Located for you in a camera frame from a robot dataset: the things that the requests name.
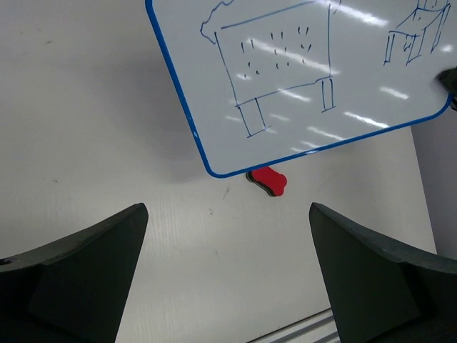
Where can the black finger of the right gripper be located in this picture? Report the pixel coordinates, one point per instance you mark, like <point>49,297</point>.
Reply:
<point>448,80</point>

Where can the red whiteboard eraser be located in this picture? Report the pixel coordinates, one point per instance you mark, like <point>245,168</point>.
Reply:
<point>271,181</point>

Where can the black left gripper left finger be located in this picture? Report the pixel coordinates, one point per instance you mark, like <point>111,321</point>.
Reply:
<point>75,288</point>

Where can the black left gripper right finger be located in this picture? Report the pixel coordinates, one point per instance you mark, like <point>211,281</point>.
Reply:
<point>381,289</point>

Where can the blue framed whiteboard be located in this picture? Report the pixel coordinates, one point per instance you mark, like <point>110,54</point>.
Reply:
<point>263,82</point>

